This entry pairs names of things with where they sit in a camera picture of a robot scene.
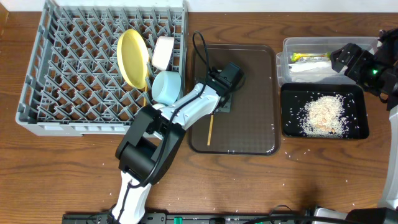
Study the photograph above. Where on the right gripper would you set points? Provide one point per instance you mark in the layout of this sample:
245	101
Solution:
362	56

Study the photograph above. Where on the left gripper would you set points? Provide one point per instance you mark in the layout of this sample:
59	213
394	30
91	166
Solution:
224	104

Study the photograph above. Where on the wooden chopstick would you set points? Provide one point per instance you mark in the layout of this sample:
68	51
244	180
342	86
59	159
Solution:
210	130
146	88

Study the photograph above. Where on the light blue bowl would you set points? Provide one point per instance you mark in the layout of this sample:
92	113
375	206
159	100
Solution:
166	87

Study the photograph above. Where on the white paper napkin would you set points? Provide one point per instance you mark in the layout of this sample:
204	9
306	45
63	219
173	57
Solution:
317	66

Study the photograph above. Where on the green snack wrapper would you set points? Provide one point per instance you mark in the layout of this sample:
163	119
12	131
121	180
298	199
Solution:
300	57

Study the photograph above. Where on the white bowl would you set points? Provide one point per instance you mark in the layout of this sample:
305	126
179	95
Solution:
163	52

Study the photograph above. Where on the yellow plate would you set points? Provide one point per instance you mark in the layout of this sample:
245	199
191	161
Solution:
132	57

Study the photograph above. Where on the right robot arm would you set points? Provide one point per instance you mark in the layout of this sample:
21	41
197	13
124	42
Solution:
376	74

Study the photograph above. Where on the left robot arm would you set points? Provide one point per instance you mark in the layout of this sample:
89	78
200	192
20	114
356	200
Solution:
154	137

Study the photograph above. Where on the black waste tray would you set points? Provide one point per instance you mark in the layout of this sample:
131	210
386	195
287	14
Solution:
294	95

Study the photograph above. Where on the grey dishwasher rack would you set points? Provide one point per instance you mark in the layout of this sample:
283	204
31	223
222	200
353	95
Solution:
73	84

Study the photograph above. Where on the dark brown serving tray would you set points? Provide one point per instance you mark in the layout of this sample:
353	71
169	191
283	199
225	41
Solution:
252	127

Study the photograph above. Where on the rice pile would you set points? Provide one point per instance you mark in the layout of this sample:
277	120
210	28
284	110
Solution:
325	116

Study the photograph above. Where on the clear plastic bin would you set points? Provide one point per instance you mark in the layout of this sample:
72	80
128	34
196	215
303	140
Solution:
317	45

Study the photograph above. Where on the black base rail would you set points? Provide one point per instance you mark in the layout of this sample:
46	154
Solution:
162	218

